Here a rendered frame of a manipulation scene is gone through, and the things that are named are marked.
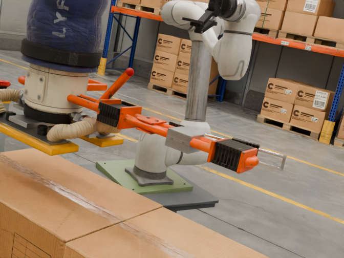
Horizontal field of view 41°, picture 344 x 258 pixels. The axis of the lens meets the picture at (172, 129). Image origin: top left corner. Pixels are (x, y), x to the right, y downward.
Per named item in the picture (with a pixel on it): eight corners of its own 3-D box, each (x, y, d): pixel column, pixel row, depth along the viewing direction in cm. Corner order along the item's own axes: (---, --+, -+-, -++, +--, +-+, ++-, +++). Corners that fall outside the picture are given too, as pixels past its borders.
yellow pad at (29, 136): (-26, 120, 135) (-25, 103, 133) (3, 117, 143) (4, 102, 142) (50, 156, 117) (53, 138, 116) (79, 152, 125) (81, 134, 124)
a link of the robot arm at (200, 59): (165, 162, 223) (205, 162, 232) (180, 168, 208) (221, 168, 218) (180, 2, 217) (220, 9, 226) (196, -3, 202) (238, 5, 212)
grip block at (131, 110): (93, 121, 121) (97, 99, 119) (117, 118, 129) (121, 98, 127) (116, 130, 116) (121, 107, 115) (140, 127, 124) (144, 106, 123)
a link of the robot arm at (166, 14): (172, -5, 196) (200, 0, 202) (156, -3, 212) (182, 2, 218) (168, 25, 198) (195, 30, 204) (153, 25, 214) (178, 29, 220)
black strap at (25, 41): (3, 49, 129) (5, 35, 128) (65, 54, 148) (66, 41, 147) (57, 66, 118) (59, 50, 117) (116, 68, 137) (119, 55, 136)
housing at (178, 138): (163, 145, 110) (167, 127, 109) (178, 142, 116) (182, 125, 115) (187, 154, 107) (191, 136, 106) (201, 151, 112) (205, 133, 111)
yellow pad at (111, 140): (26, 116, 150) (28, 102, 149) (50, 114, 159) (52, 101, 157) (101, 148, 133) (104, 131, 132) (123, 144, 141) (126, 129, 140)
